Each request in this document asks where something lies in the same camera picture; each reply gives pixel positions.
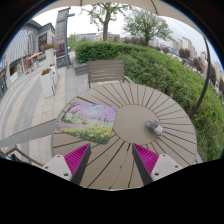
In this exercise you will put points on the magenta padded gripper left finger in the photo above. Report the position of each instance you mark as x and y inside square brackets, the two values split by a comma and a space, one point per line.
[70, 167]

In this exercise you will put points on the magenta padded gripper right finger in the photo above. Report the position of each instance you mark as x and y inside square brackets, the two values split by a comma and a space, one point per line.
[152, 166]

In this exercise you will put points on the patterned grey computer mouse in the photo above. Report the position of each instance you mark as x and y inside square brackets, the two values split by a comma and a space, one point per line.
[154, 127]

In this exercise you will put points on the floral landscape mouse pad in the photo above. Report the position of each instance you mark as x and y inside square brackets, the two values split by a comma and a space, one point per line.
[88, 121]

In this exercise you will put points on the white planter box near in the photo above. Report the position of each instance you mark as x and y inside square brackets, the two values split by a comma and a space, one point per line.
[46, 79]

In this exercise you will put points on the white planter box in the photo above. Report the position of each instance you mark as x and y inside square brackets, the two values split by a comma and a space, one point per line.
[46, 79]
[49, 52]

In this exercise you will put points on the green hedge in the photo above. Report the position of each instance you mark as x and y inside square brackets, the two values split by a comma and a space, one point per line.
[149, 67]

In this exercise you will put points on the slatted brown chair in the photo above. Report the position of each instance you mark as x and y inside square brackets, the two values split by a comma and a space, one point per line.
[106, 70]

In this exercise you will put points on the tall grey sign pylon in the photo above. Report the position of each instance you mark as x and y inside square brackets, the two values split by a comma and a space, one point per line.
[61, 46]

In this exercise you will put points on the white planter box far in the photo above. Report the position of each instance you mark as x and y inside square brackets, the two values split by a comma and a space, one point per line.
[49, 52]

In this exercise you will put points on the right tree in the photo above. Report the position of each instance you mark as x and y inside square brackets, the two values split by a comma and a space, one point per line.
[147, 25]

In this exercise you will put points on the tree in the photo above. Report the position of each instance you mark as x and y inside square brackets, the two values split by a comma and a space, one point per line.
[101, 14]
[147, 25]

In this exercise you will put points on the left tree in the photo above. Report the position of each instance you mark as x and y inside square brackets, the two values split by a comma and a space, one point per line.
[101, 14]

